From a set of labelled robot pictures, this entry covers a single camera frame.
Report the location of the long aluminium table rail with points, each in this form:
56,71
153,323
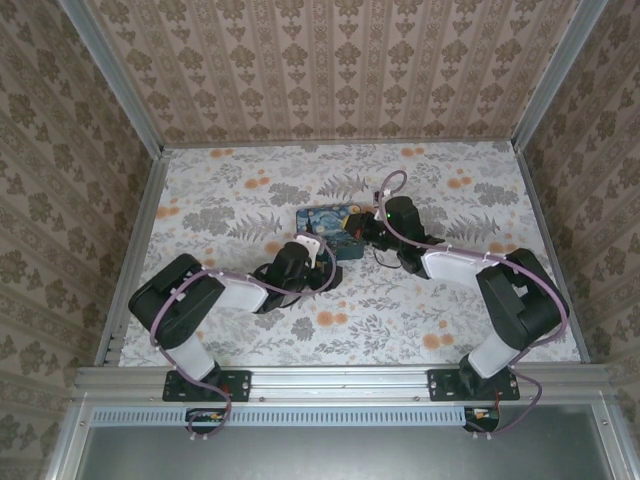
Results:
340,382

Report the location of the starry night tin box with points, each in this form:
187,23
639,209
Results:
320,222

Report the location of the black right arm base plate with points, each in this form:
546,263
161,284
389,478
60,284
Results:
440,385

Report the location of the grey metal panel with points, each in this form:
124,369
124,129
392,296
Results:
325,455

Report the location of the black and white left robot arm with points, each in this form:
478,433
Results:
170,300

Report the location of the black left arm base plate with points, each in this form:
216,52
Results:
240,385

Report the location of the thin aluminium rail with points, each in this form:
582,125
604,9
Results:
340,144

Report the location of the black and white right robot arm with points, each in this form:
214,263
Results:
525,300

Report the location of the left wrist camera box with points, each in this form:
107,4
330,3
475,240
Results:
308,248

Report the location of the aluminium side rail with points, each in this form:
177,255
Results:
145,220
537,215

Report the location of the black connector board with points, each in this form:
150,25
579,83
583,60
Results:
482,422
205,422

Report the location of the aluminium frame post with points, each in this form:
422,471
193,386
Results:
550,75
110,75

